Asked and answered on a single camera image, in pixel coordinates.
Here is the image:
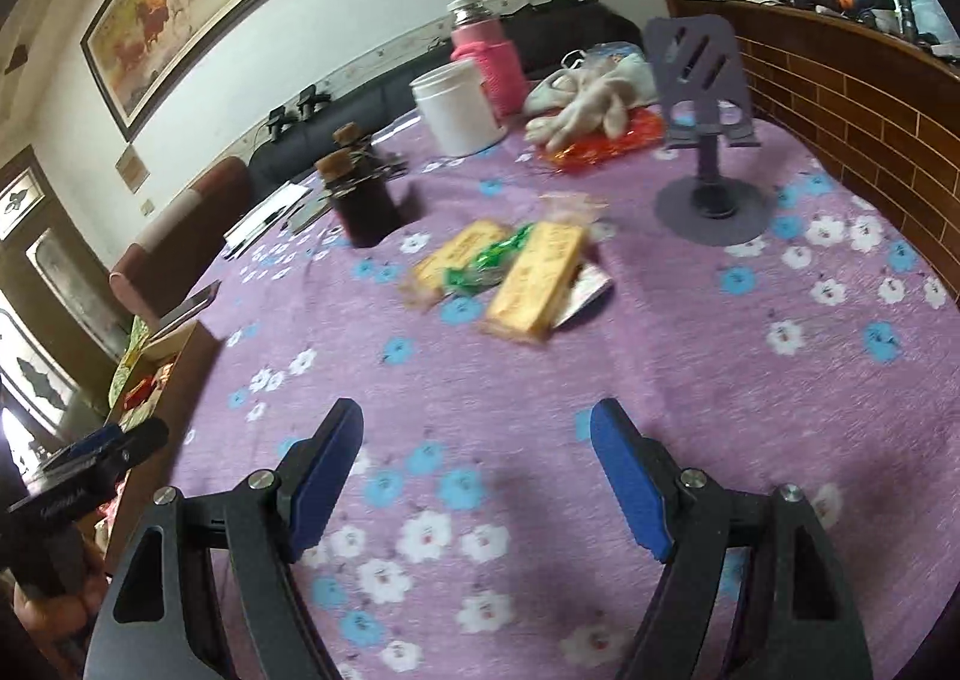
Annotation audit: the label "black tea tin rear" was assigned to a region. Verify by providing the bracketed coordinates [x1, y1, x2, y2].
[332, 121, 374, 165]

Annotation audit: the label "white red small sachet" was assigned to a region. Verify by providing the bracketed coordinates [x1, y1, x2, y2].
[551, 261, 613, 329]

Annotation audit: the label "yellow biscuit pack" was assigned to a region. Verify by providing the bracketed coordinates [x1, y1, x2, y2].
[402, 219, 511, 308]
[480, 222, 587, 344]

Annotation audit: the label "black smartphone in case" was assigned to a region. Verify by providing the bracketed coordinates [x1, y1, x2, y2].
[153, 281, 221, 338]

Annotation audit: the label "red foil bag under gloves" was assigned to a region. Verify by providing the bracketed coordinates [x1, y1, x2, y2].
[537, 107, 665, 173]

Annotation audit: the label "white plastic jar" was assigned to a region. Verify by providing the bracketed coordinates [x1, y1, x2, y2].
[410, 59, 506, 157]

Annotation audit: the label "white work gloves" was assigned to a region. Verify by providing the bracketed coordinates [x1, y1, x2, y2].
[523, 52, 659, 152]

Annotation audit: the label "black tea tin red label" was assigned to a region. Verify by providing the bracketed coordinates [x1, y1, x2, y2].
[316, 149, 404, 248]

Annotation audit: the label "shallow cardboard box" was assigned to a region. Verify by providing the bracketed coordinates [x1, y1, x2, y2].
[106, 320, 221, 573]

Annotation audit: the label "green floral cloth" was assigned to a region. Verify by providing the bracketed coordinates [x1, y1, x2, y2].
[107, 316, 151, 409]

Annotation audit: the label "purple phone stand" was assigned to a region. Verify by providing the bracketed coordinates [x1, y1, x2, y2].
[643, 14, 773, 246]

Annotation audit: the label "white paper stack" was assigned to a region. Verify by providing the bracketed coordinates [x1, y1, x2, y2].
[223, 183, 311, 260]

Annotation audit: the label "black leather sofa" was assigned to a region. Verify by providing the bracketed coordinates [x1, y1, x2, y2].
[245, 0, 648, 203]

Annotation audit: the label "purple floral tablecloth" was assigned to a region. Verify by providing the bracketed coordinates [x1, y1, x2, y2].
[172, 121, 958, 678]

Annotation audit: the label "pink thermos bottle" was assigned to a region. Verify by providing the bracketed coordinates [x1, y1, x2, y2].
[448, 0, 529, 118]

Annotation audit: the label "small book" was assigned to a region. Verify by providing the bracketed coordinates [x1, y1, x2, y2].
[286, 196, 331, 235]

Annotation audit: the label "green twisted candy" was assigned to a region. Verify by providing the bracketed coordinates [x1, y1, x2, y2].
[443, 222, 534, 297]

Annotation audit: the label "brown armchair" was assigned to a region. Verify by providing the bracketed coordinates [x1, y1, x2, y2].
[109, 155, 254, 329]

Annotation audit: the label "person's hand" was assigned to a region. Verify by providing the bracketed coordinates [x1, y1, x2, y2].
[13, 538, 109, 660]

